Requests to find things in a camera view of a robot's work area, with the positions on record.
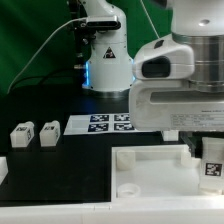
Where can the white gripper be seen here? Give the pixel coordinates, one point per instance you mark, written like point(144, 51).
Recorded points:
point(169, 105)

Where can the white square table top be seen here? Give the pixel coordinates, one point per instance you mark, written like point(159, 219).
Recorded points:
point(159, 171)

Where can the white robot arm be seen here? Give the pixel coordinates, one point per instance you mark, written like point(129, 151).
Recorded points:
point(196, 23)

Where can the white front obstacle bar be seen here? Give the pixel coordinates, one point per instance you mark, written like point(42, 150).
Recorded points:
point(152, 212)

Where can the white obstacle bar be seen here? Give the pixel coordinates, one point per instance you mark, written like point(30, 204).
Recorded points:
point(3, 169)
point(152, 212)

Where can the white sheet with markers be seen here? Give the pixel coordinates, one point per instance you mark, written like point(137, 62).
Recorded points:
point(99, 124)

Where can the white left obstacle bar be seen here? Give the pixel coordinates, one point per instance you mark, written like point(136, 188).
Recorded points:
point(3, 169)

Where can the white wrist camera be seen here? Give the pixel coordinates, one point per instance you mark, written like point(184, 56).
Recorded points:
point(164, 59)

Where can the grey rear camera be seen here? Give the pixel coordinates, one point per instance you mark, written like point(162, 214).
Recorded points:
point(103, 22)

